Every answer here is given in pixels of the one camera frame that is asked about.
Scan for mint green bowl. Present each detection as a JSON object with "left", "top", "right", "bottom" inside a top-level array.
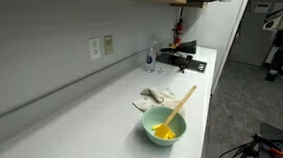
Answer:
[{"left": 141, "top": 106, "right": 187, "bottom": 147}]

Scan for cream crumpled cloth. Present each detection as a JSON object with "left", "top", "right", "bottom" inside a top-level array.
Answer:
[{"left": 133, "top": 87, "right": 180, "bottom": 111}]

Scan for clear plastic water bottle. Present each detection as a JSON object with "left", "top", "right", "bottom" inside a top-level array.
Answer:
[{"left": 145, "top": 34, "right": 158, "bottom": 73}]

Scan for black induction cooktop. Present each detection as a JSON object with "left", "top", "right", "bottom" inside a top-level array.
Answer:
[{"left": 156, "top": 53, "right": 207, "bottom": 72}]

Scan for black clamp tool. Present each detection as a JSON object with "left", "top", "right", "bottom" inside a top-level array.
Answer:
[{"left": 179, "top": 55, "right": 193, "bottom": 74}]

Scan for yellow food pieces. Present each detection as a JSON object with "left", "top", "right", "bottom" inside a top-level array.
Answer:
[{"left": 152, "top": 123, "right": 176, "bottom": 140}]

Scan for red fire extinguisher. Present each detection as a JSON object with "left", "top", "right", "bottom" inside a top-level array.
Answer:
[{"left": 173, "top": 18, "right": 184, "bottom": 46}]

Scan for beige wall switch plate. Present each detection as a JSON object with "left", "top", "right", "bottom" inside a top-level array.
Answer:
[{"left": 103, "top": 35, "right": 114, "bottom": 56}]

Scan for white wall power outlet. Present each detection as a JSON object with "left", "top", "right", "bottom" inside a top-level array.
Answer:
[{"left": 89, "top": 38, "right": 101, "bottom": 61}]

